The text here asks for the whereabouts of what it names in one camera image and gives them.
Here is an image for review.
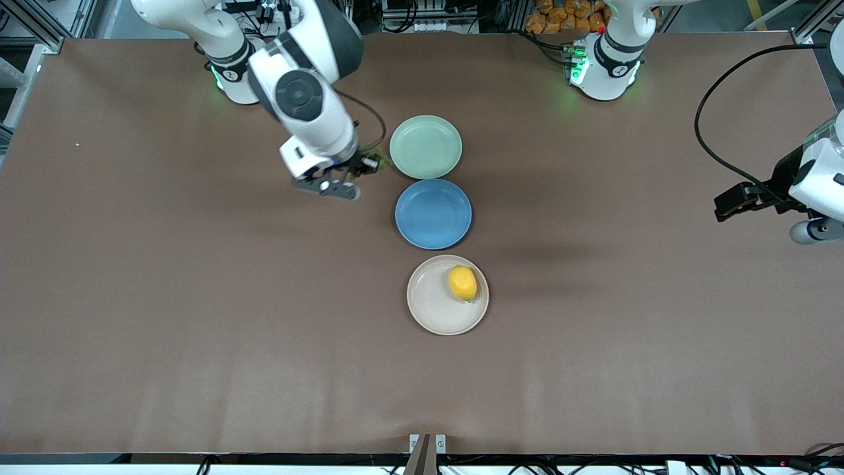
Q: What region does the yellow lemon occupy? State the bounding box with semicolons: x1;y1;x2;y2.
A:
448;265;478;303

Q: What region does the light green plate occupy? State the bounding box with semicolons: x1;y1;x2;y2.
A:
389;115;463;180

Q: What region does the blue plate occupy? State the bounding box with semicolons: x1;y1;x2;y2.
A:
394;179;473;251

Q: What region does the beige plate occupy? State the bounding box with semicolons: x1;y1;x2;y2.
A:
406;255;490;336

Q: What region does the white power strip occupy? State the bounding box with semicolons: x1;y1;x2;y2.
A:
224;0;292;23

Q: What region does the yellow bar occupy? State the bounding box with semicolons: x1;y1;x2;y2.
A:
745;0;802;31

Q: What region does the orange objects pile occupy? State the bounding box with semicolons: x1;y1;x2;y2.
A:
526;0;611;34

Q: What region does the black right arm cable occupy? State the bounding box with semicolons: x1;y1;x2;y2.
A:
333;89;387;156

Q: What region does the aluminium frame profile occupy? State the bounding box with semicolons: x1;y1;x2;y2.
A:
791;0;844;47
0;0;100;55

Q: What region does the black base cable bundle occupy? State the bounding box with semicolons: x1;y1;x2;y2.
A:
524;30;578;68

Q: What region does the metal table edge bracket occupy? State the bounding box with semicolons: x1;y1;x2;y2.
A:
409;433;447;475

